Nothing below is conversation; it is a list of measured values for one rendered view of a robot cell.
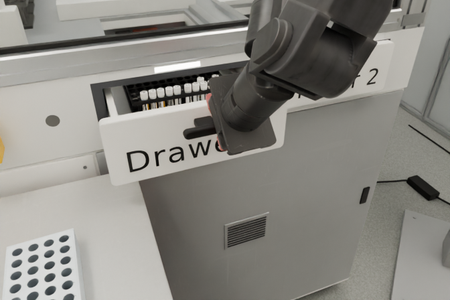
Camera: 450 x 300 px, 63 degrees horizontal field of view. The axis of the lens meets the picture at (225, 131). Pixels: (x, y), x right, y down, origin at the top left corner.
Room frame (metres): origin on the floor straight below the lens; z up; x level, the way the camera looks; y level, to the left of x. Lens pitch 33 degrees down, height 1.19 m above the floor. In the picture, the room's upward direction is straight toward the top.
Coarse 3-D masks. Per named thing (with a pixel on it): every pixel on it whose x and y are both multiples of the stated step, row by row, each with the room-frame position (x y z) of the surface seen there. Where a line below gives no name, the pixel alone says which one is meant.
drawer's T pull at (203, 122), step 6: (198, 120) 0.46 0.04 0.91; (204, 120) 0.46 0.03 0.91; (210, 120) 0.46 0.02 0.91; (198, 126) 0.45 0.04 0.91; (204, 126) 0.44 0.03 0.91; (210, 126) 0.44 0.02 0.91; (186, 132) 0.43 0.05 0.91; (192, 132) 0.43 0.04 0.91; (198, 132) 0.43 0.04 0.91; (204, 132) 0.44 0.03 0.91; (210, 132) 0.44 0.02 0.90; (186, 138) 0.43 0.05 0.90; (192, 138) 0.43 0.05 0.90
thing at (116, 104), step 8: (224, 72) 0.70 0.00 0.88; (232, 72) 0.67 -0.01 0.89; (104, 88) 0.60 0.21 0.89; (112, 88) 0.71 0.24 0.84; (120, 88) 0.71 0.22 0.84; (104, 96) 0.61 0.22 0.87; (112, 96) 0.57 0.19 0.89; (120, 96) 0.68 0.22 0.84; (112, 104) 0.54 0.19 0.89; (120, 104) 0.64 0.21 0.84; (128, 104) 0.64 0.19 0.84; (112, 112) 0.51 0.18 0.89; (120, 112) 0.61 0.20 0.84; (128, 112) 0.61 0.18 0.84
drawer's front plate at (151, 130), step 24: (120, 120) 0.43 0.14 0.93; (144, 120) 0.44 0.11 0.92; (168, 120) 0.45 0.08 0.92; (192, 120) 0.47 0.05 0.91; (120, 144) 0.43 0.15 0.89; (144, 144) 0.44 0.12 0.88; (168, 144) 0.45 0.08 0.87; (192, 144) 0.47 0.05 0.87; (120, 168) 0.43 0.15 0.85; (144, 168) 0.44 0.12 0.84; (168, 168) 0.45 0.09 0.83
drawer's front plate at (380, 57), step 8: (384, 40) 0.75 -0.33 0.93; (376, 48) 0.73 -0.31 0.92; (384, 48) 0.74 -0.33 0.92; (392, 48) 0.74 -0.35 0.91; (376, 56) 0.73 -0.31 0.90; (384, 56) 0.74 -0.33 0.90; (368, 64) 0.72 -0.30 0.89; (376, 64) 0.73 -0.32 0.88; (384, 64) 0.74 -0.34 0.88; (360, 72) 0.72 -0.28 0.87; (368, 72) 0.73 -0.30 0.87; (384, 72) 0.74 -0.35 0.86; (360, 80) 0.72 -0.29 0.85; (368, 80) 0.73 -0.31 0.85; (376, 80) 0.73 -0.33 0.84; (384, 80) 0.74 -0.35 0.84; (352, 88) 0.71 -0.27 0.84; (360, 88) 0.72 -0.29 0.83; (368, 88) 0.73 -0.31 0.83; (376, 88) 0.74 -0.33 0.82; (296, 96) 0.66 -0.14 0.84; (304, 96) 0.67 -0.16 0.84; (344, 96) 0.71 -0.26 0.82; (288, 104) 0.66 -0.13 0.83; (296, 104) 0.66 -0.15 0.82; (304, 104) 0.67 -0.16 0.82
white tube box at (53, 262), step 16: (32, 240) 0.34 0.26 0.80; (48, 240) 0.34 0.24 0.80; (64, 240) 0.35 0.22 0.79; (16, 256) 0.31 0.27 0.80; (32, 256) 0.31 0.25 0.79; (48, 256) 0.32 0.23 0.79; (64, 256) 0.31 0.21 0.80; (16, 272) 0.29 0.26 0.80; (32, 272) 0.29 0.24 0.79; (48, 272) 0.29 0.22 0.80; (64, 272) 0.29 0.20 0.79; (80, 272) 0.30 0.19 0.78; (16, 288) 0.27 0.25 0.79; (32, 288) 0.27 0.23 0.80; (48, 288) 0.27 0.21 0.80; (64, 288) 0.27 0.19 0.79; (80, 288) 0.27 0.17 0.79
